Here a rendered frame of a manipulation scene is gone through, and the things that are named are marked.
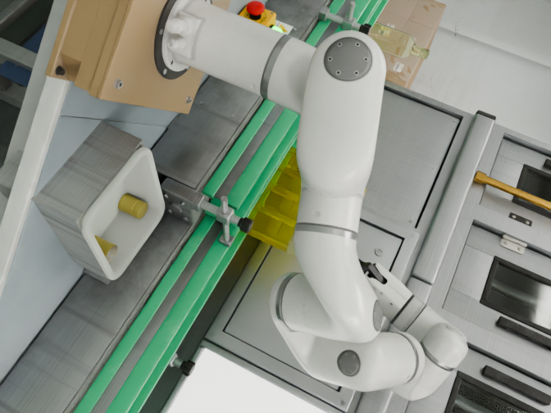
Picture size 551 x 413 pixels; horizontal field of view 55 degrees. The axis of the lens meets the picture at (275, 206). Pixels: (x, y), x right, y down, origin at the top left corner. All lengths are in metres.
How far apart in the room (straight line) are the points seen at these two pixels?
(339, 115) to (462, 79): 5.59
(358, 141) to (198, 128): 0.54
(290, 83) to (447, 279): 0.76
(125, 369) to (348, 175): 0.59
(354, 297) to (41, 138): 0.49
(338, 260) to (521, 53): 6.19
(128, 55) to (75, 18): 0.08
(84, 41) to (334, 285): 0.44
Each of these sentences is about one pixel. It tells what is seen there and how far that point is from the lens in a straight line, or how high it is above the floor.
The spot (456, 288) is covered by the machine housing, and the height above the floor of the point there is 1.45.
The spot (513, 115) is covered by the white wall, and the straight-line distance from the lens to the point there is 6.08.
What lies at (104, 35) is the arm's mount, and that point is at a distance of 0.74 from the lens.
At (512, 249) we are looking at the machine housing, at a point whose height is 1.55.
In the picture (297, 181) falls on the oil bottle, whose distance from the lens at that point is 1.19.
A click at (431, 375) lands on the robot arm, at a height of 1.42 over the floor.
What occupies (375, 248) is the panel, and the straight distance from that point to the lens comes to 1.31.
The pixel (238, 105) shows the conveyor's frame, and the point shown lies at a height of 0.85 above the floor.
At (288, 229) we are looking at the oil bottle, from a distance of 1.13.
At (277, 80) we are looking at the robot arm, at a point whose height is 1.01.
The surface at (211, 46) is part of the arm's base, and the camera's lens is 0.78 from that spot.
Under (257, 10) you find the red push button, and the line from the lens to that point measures 1.21.
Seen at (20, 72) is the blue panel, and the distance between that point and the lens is 1.33.
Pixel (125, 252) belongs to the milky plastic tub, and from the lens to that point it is 1.02.
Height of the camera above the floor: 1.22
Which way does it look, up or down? 11 degrees down
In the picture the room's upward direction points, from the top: 115 degrees clockwise
